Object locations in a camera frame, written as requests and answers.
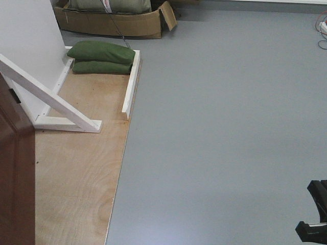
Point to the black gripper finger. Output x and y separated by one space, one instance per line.
311 232
317 189

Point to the brown wooden door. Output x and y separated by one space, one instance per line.
17 171

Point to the white far edge batten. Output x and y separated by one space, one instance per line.
131 87

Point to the open flat cardboard box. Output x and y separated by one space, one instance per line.
147 25

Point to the white far triangular brace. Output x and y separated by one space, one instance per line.
57 113

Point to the plywood base board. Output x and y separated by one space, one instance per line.
77 173

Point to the lower far green sandbag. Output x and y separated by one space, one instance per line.
100 67

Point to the green sandbag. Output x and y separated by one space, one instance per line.
101 51
100 67

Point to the upper far green sandbag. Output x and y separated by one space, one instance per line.
101 51

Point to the grey-green woven sack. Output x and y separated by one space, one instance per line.
112 6

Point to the white power strip with cables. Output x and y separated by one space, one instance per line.
320 27

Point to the white door frame panel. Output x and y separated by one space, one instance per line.
31 39

